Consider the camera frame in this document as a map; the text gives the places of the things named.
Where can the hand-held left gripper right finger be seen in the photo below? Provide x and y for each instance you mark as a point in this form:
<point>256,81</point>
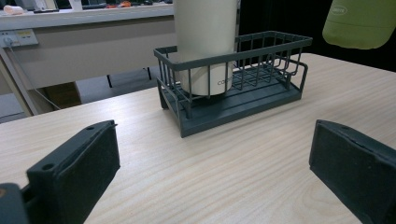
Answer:
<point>351,168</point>

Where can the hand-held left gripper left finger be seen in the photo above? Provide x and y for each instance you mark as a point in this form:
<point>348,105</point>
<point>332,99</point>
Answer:
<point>77,168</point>

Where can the green bottle with white cap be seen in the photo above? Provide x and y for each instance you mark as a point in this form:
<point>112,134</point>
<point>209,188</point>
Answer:
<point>358,25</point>

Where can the white tumbler with clear lid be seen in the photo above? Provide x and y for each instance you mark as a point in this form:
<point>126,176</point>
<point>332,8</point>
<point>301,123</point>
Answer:
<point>205,46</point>

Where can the black chair legs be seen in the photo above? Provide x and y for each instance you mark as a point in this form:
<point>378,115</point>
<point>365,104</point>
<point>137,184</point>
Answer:
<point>109,81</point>

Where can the beige office desk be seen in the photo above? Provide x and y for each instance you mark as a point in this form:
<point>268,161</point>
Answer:
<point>93,53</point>

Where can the grey power socket panel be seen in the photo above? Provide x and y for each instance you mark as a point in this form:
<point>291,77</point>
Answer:
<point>18,38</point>

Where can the black curtain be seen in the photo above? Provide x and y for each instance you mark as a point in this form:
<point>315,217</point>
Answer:
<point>280,18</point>

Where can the pink object on desk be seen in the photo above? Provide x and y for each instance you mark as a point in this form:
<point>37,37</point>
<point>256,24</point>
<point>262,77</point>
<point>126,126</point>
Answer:
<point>12,10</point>

